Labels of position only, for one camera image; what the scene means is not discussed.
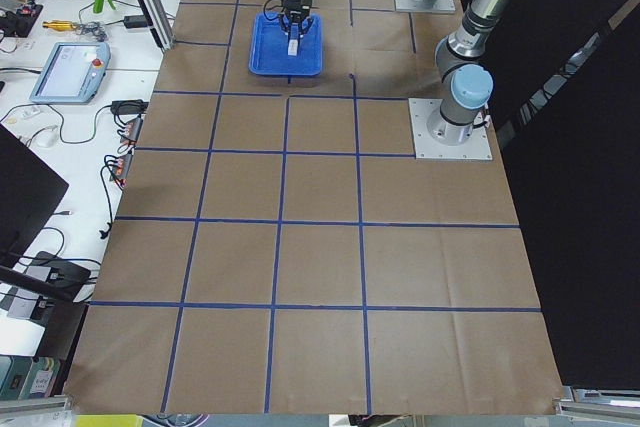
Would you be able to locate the blue plastic tray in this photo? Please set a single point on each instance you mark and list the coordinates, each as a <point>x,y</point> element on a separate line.
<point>268,52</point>

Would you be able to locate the black power adapter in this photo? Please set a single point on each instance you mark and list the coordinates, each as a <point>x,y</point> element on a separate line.
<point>135,21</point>

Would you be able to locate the teach pendant tablet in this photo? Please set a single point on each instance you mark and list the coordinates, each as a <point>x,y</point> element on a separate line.
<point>72,74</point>

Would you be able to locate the brown paper table cover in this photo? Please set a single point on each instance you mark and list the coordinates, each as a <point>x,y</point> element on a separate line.
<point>280,249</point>

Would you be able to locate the yellow tool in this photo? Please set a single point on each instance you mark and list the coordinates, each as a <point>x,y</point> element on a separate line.
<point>60,26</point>

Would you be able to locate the white computer mouse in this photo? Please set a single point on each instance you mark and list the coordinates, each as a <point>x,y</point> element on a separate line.
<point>46,139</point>

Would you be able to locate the black monitor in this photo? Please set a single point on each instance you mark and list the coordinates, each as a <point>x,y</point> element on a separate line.
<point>30,193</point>

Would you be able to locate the black hub box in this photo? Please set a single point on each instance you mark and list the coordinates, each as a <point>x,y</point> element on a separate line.
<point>55,278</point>

